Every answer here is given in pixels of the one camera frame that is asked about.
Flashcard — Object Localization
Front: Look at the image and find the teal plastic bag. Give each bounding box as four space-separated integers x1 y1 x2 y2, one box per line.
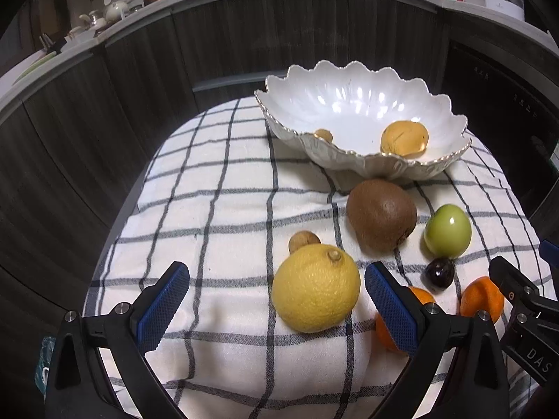
36 336 57 398

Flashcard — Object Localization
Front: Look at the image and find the yellow loquat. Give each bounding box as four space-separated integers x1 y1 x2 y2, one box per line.
381 121 429 158

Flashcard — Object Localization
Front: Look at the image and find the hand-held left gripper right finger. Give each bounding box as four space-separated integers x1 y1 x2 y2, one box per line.
364 261 509 419

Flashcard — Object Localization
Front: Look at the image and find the orange mandarin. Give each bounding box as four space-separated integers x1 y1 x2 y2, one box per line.
460 277 505 324
375 287 436 354

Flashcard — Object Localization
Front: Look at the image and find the small green apple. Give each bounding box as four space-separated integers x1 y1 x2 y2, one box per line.
423 204 472 258

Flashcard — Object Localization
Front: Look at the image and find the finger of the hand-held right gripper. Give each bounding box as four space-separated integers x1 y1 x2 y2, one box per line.
539 239 559 271
489 255 559 315

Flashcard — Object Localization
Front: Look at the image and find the black built-in appliance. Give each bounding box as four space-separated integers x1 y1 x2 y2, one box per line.
441 39 559 219

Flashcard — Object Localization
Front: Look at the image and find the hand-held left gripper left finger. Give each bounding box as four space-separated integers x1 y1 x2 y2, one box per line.
45 261 190 419

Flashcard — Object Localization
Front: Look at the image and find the brown kiwi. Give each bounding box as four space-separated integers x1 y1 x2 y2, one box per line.
347 179 418 253

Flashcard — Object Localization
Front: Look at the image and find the white black checked cloth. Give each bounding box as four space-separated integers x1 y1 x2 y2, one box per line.
83 96 544 419

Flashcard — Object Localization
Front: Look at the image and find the dark wood kitchen cabinet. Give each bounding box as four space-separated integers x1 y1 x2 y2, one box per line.
0 0 559 419

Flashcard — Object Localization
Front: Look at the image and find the yellow lemon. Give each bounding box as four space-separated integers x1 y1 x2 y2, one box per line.
271 244 362 333

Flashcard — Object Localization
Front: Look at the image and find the white scalloped ceramic bowl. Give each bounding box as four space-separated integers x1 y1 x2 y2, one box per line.
254 60 473 182

